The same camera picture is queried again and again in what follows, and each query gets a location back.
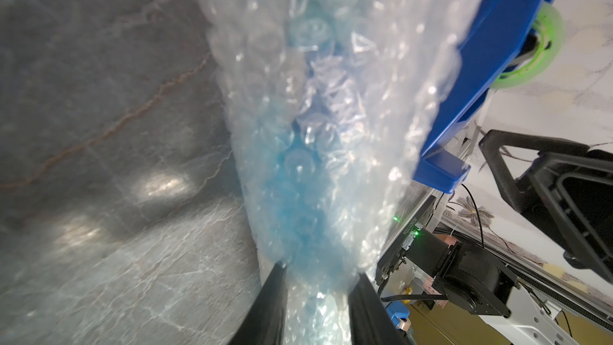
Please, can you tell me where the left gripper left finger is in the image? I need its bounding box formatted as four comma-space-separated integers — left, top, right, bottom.
228, 262, 287, 345

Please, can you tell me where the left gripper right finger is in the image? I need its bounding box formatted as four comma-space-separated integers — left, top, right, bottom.
348, 273, 406, 345

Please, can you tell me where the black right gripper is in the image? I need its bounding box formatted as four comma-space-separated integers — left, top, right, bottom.
479, 130, 612, 282

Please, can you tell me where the blue tape dispenser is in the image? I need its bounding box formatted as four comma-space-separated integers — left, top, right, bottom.
413, 0, 564, 193

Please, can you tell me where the blue glass bottle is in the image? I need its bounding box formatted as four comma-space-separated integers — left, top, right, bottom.
268, 0, 375, 292

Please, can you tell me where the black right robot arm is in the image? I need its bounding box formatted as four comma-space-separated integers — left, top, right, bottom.
406, 130, 612, 344

